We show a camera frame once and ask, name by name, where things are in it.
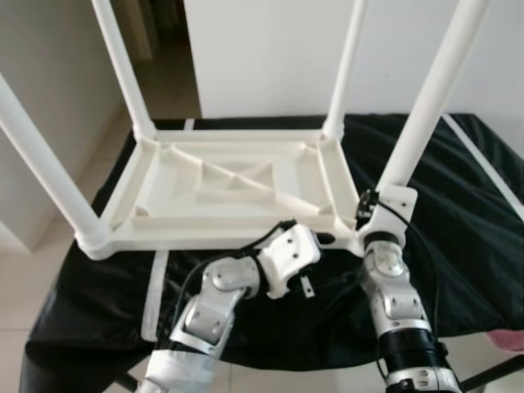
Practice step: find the white plastic table leg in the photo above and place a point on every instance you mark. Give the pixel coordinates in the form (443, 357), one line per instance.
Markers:
(348, 65)
(434, 90)
(41, 155)
(123, 65)

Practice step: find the white plastic table top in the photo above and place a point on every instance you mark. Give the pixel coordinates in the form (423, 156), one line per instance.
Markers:
(164, 188)

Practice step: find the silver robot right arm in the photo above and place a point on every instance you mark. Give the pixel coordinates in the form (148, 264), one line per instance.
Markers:
(393, 303)

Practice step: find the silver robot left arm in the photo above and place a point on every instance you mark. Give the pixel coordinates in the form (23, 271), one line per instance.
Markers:
(213, 311)

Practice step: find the black cloth table cover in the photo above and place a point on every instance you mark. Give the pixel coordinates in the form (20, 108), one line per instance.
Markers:
(475, 246)

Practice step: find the pink fabric item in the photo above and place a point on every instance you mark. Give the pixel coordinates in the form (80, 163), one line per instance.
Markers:
(506, 341)

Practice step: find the black metal stand leg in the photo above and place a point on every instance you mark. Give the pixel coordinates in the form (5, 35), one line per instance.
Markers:
(491, 372)
(127, 382)

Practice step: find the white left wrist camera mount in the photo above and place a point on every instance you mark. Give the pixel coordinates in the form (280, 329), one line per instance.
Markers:
(291, 250)

